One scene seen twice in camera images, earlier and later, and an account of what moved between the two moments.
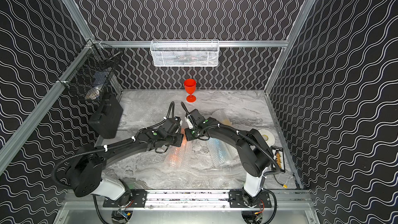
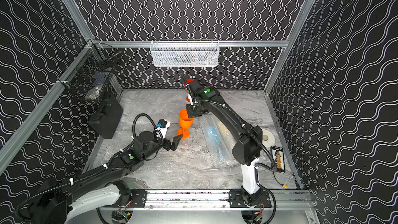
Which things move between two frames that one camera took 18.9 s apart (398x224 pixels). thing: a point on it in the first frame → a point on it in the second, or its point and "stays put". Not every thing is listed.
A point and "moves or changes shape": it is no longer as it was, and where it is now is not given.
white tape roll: x=268 y=136 stays put
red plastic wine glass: x=190 y=86 moves or changes shape
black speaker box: x=105 y=119 stays put
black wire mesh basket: x=91 y=73 stays put
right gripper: x=188 y=136 → x=190 y=113
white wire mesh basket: x=184 y=53 stays put
